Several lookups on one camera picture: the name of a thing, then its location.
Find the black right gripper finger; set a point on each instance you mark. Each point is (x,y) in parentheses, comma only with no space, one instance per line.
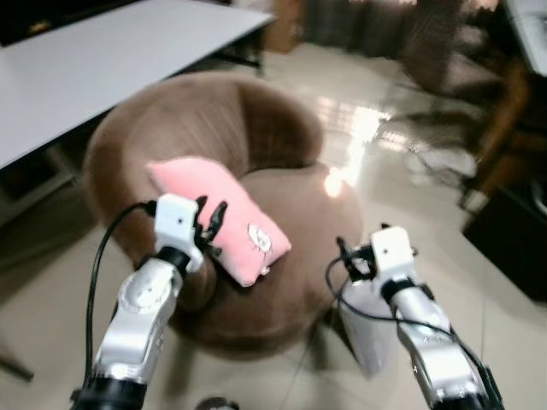
(344,248)

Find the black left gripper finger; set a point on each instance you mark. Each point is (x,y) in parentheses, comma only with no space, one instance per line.
(202,213)
(219,219)

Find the pink pillow with cartoon print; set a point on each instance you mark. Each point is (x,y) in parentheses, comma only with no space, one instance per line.
(224,195)

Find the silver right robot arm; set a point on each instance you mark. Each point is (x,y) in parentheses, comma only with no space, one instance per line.
(436,342)

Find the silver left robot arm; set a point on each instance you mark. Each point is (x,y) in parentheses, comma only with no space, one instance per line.
(141,316)

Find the brown round sofa chair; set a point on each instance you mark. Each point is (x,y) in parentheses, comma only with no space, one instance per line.
(282,282)

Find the black low cabinet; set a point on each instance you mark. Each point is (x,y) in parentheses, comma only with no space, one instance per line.
(513,243)

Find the black robot foot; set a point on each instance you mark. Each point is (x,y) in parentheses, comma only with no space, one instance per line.
(217,404)

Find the white rectangular table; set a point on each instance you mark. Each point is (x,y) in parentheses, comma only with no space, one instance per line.
(102,60)

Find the brown cardboard box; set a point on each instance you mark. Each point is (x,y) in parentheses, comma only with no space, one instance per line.
(284,24)

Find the brown office chair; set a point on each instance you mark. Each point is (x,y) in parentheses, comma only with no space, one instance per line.
(444,60)

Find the dark striped curtain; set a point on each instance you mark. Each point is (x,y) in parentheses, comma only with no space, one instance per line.
(359,24)

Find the white table with wooden leg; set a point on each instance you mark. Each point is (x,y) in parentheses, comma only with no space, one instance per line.
(528,34)

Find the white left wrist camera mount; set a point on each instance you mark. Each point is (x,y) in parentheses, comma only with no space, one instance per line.
(177,220)

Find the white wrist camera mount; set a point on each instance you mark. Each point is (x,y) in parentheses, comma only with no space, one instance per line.
(393,249)
(177,220)

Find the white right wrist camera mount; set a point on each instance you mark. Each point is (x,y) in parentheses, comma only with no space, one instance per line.
(393,249)

